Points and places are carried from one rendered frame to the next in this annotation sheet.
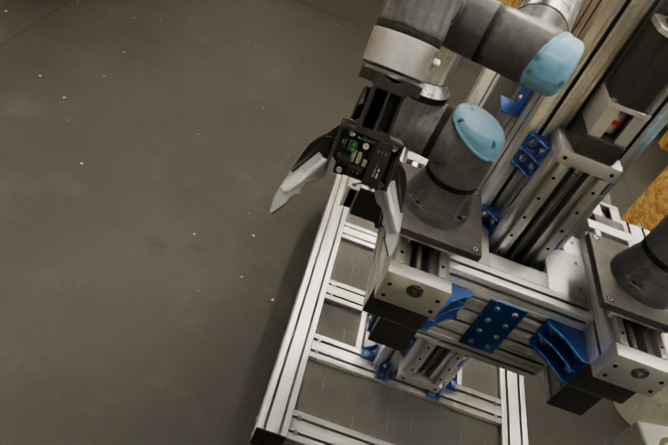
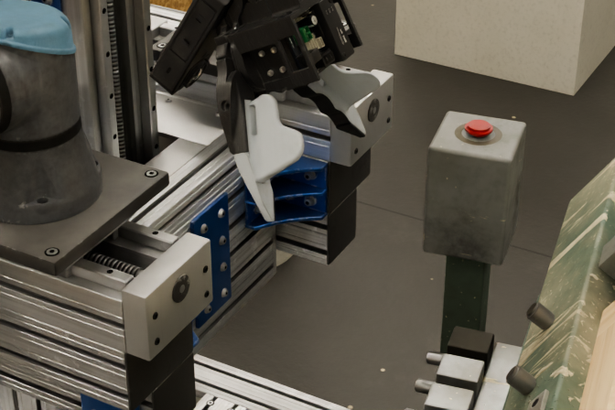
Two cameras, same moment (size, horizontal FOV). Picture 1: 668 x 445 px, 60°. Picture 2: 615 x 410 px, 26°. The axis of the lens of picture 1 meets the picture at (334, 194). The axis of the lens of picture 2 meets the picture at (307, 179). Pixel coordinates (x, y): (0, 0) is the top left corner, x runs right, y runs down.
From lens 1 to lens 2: 0.76 m
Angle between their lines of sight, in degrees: 47
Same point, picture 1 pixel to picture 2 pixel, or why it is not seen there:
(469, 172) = (71, 86)
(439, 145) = (17, 90)
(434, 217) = (83, 190)
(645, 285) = not seen: hidden behind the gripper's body
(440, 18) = not seen: outside the picture
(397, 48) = not seen: outside the picture
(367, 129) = not seen: outside the picture
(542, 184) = (95, 33)
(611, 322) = (294, 100)
